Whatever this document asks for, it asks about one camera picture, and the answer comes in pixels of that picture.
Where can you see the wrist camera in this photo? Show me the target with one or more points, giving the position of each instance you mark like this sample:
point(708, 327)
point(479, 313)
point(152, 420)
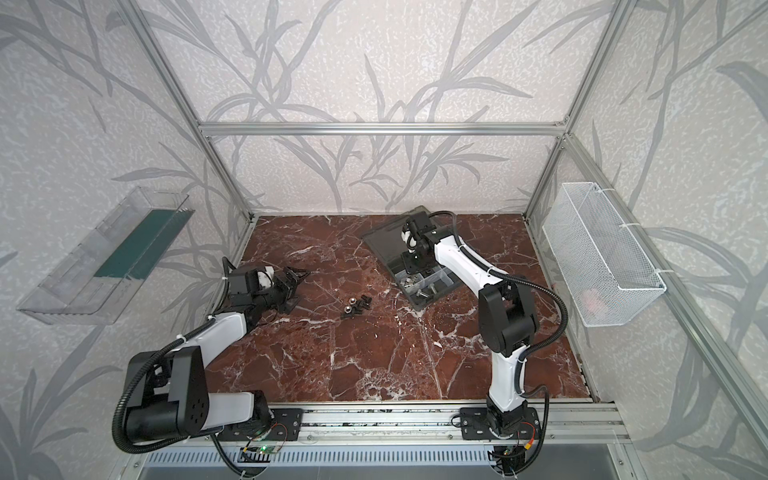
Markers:
point(408, 237)
point(265, 277)

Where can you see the grey compartment organizer box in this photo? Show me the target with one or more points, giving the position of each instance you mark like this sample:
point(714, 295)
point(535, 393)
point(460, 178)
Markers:
point(420, 282)

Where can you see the aluminium front rail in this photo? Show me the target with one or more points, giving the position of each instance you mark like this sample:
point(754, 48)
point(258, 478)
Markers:
point(412, 423)

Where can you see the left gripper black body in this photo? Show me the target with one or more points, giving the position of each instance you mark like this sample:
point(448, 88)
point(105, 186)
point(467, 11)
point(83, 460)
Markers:
point(282, 288)

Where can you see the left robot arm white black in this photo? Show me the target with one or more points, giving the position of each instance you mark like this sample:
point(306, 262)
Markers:
point(166, 398)

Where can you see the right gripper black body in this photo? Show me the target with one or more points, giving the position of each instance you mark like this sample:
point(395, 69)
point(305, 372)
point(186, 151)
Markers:
point(413, 265)

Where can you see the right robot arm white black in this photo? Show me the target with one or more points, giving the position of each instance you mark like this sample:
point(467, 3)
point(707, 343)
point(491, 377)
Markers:
point(506, 311)

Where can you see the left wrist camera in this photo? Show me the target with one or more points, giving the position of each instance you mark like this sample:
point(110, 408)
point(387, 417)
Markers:
point(265, 277)

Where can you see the clear acrylic wall shelf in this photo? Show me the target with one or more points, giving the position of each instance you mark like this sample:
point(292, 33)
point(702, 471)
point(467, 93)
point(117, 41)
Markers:
point(94, 283)

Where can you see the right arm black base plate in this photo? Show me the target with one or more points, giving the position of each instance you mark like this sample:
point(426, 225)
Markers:
point(483, 423)

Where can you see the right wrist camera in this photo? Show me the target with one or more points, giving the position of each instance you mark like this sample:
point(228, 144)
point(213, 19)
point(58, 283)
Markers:
point(408, 237)

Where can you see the white wire mesh basket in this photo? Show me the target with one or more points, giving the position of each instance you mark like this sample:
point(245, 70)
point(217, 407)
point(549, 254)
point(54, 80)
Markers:
point(596, 249)

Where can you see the aluminium frame back crossbar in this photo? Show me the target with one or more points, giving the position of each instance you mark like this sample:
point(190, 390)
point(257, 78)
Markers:
point(378, 128)

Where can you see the pink object in basket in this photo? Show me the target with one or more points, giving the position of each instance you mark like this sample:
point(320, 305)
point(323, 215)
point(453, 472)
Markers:
point(592, 302)

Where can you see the small electronics board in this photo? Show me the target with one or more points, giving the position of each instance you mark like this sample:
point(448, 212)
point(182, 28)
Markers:
point(255, 454)

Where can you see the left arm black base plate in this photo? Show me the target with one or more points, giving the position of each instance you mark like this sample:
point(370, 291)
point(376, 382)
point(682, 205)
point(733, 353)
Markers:
point(270, 425)

